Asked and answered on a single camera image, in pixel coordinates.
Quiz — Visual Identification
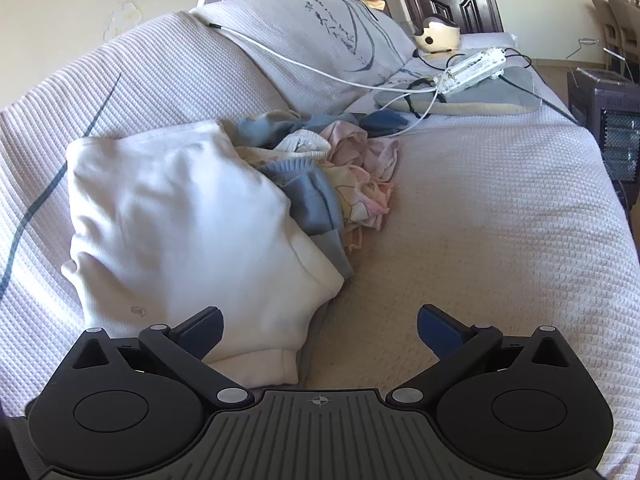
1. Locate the dark blue cloth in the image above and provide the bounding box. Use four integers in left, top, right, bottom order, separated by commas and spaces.
360, 110, 417, 139

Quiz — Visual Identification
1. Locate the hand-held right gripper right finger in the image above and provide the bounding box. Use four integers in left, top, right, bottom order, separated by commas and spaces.
386, 304, 571, 406

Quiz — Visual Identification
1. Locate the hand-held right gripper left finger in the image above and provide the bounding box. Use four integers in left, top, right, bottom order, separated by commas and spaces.
70, 306, 256, 408

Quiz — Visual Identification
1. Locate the grey dining chair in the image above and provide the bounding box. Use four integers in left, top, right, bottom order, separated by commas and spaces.
591, 0, 620, 56
607, 0, 640, 58

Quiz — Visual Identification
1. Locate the dark space heater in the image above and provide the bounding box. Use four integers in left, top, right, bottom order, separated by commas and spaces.
566, 67, 640, 184

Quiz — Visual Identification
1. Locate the white knit sweater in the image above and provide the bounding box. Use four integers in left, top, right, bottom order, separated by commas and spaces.
61, 119, 346, 386

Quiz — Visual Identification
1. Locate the white power strip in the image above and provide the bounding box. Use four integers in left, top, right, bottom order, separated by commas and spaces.
434, 47, 507, 96

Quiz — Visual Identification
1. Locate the grey flat cushion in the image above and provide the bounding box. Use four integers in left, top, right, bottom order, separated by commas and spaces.
375, 65, 544, 117

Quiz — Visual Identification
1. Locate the cream dome toy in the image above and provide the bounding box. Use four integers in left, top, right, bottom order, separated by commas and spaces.
412, 14, 462, 57

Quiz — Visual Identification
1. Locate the black cable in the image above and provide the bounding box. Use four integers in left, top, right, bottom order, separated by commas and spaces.
414, 47, 582, 122

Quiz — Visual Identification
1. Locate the cream printed garment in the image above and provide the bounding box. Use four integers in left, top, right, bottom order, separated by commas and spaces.
235, 130, 396, 252

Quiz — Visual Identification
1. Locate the white cable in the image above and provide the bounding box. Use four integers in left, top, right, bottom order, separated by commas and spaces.
192, 15, 443, 97

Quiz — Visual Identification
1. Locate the pink garment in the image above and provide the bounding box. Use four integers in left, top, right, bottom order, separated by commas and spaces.
320, 122, 402, 182

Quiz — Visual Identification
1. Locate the light blue knit garment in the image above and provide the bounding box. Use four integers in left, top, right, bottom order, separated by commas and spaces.
234, 112, 356, 281

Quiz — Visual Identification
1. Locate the printed sofa back cushion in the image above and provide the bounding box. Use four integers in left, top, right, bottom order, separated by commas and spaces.
190, 0, 417, 117

